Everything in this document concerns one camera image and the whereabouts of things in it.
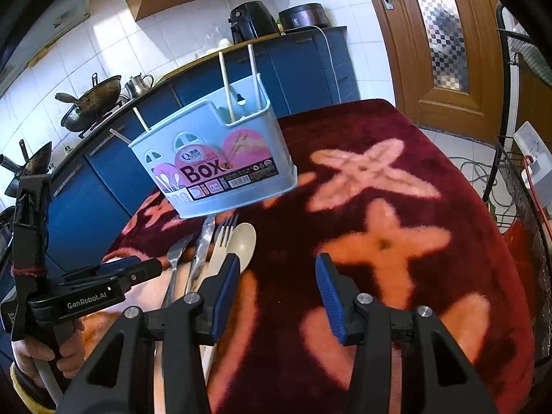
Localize long bamboo chopstick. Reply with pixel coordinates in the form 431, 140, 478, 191
218, 50, 236, 122

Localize white chopstick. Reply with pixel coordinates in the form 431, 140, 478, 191
247, 44, 262, 115

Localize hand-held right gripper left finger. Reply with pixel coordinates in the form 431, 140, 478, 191
56, 252, 241, 414

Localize large black wok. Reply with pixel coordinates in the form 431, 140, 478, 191
60, 75, 124, 134

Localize metal fork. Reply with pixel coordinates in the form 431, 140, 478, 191
161, 234, 195, 310

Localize tangled floor cables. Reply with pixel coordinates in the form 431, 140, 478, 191
459, 159, 518, 229

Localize clear plastic bag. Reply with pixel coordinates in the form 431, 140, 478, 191
200, 26, 234, 52

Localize wooden door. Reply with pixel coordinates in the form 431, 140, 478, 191
358, 0, 505, 134

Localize metal kettle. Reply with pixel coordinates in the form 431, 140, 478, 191
125, 73, 155, 98

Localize white power strip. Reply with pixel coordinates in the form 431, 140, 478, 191
513, 121, 552, 195

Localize red cable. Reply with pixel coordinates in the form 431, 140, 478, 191
520, 155, 552, 234

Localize black wire rack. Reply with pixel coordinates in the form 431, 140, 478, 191
483, 2, 552, 372

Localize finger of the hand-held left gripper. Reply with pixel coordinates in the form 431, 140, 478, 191
110, 259, 164, 294
62, 256, 141, 281

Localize small black wok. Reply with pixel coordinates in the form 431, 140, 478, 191
0, 140, 53, 199

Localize light blue utensil box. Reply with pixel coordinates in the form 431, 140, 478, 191
128, 73, 298, 220

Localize black air fryer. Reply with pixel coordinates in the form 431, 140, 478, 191
228, 1, 280, 45

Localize person's left forearm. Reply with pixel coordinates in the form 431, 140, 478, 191
9, 364, 57, 412

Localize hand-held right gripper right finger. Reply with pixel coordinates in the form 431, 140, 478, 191
315, 252, 496, 414

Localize person's left hand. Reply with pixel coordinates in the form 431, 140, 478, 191
13, 328, 86, 380

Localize gas stove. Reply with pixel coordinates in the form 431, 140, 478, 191
78, 97, 130, 139

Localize blue base cabinet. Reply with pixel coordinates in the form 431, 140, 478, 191
0, 26, 361, 277

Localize beige plastic fork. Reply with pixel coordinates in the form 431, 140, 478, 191
203, 214, 239, 279

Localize white power cable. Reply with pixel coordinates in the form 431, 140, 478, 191
313, 26, 342, 104

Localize dark rice cooker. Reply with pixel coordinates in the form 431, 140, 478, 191
278, 3, 331, 32

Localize range hood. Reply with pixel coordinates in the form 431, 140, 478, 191
4, 0, 91, 74

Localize metal knife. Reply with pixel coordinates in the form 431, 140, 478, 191
186, 214, 216, 294

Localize red floral printed blanket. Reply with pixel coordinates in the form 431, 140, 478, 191
101, 99, 535, 414

